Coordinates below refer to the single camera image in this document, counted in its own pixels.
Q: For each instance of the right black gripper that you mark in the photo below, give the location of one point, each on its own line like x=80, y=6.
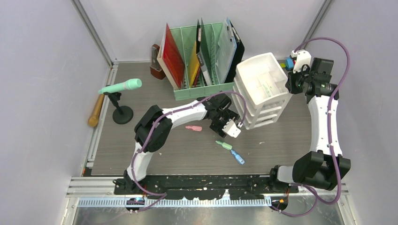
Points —
x=290, y=85

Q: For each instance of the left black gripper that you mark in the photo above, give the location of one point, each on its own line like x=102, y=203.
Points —
x=218, y=129

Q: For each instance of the pink highlighter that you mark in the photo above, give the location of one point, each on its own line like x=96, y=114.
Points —
x=194, y=128

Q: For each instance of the green highlighter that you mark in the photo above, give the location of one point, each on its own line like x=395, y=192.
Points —
x=224, y=145

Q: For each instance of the white drawer organizer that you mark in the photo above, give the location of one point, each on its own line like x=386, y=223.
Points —
x=261, y=81

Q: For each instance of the black clipboard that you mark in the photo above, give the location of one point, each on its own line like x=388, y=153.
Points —
x=238, y=55

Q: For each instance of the yellow book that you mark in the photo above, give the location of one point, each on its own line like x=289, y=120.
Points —
x=194, y=65

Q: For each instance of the black book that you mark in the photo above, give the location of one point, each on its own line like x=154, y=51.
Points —
x=202, y=53

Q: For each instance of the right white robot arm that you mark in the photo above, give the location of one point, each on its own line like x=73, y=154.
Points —
x=320, y=167

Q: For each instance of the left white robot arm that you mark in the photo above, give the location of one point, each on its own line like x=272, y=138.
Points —
x=153, y=129

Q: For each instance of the colourful toy blocks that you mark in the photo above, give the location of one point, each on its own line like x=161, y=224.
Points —
x=288, y=64

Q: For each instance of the brown round object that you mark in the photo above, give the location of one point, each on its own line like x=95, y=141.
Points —
x=155, y=68

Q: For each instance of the red notebook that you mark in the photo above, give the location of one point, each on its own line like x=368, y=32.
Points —
x=170, y=60

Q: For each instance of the green file organizer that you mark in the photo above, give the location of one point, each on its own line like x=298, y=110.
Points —
x=184, y=38

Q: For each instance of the black microphone stand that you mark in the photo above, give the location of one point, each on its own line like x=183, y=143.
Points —
x=122, y=114

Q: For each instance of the mint green microphone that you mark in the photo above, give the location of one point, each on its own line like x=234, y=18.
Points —
x=130, y=84

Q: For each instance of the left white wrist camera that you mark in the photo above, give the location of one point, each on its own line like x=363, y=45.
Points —
x=231, y=129

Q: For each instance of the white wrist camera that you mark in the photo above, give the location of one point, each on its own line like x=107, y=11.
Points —
x=231, y=129
x=301, y=57

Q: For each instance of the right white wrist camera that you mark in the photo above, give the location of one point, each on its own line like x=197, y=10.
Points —
x=301, y=57

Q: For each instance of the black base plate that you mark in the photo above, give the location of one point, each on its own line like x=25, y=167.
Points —
x=203, y=187

